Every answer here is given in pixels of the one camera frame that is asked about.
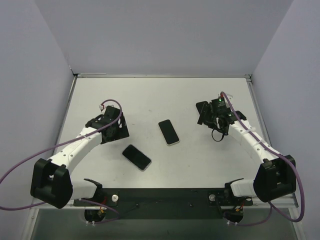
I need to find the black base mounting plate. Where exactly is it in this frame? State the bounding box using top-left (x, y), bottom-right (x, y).
top-left (73, 187), bottom-right (254, 221)

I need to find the purple cable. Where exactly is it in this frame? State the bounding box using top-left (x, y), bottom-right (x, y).
top-left (219, 91), bottom-right (305, 227)
top-left (0, 99), bottom-right (124, 225)

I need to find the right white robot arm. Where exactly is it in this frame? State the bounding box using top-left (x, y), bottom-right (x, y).
top-left (195, 97), bottom-right (297, 203)

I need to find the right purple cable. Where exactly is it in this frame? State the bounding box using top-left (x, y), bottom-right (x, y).
top-left (219, 91), bottom-right (305, 227)

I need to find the aluminium table frame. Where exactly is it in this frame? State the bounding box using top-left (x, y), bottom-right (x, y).
top-left (21, 73), bottom-right (299, 240)

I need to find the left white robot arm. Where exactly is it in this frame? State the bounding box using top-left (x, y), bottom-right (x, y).
top-left (30, 105), bottom-right (129, 209)

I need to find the black phone from beige case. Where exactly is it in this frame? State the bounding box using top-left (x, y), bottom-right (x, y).
top-left (158, 119), bottom-right (181, 147)

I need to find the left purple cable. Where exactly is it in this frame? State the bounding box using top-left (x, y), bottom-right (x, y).
top-left (0, 99), bottom-right (124, 225)

